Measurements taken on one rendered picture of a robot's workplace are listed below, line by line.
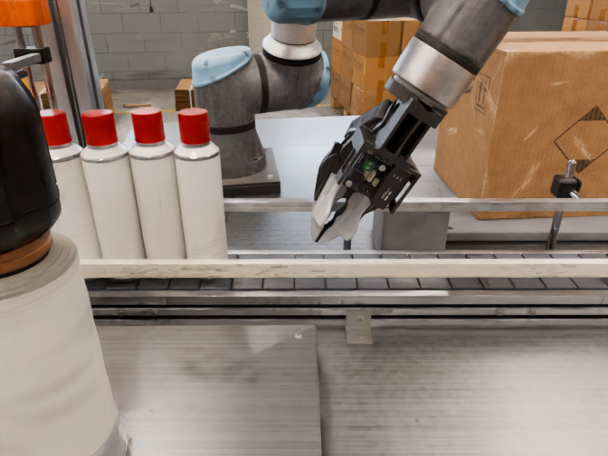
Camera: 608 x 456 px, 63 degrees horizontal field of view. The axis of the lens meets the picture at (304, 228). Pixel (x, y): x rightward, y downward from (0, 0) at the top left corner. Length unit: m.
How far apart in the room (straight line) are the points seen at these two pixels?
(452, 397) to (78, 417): 0.36
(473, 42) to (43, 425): 0.46
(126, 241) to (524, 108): 0.60
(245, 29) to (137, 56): 1.24
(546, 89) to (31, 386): 0.75
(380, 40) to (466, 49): 3.42
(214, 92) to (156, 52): 5.15
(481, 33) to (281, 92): 0.55
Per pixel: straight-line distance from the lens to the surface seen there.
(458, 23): 0.52
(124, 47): 6.16
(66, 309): 0.34
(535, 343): 0.66
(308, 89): 1.02
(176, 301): 0.62
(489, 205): 0.68
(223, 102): 0.97
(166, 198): 0.60
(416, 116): 0.51
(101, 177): 0.60
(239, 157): 1.00
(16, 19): 0.68
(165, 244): 0.62
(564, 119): 0.88
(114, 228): 0.62
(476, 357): 0.62
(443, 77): 0.52
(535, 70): 0.83
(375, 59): 3.95
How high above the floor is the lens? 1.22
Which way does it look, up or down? 27 degrees down
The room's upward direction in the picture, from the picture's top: straight up
